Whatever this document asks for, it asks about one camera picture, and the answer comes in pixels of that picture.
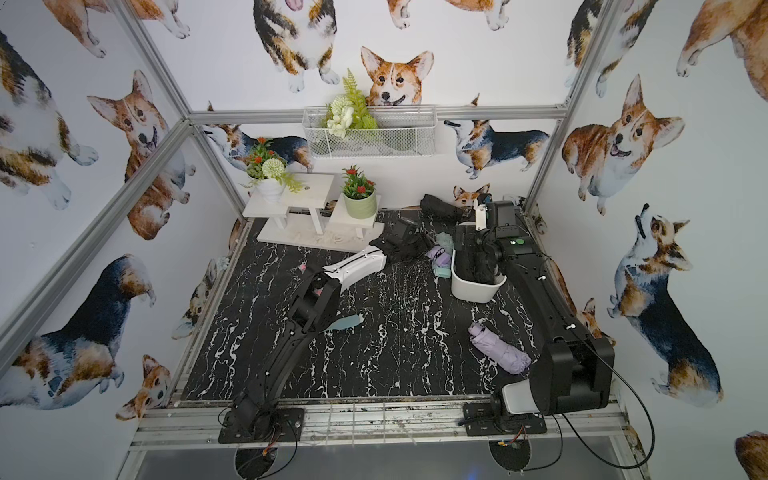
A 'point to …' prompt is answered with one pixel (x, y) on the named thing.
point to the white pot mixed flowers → (266, 171)
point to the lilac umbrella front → (512, 359)
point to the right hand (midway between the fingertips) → (468, 228)
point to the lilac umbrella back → (439, 255)
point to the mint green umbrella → (445, 241)
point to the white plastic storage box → (471, 291)
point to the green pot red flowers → (360, 194)
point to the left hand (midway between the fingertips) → (433, 241)
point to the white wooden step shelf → (308, 216)
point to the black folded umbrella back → (439, 212)
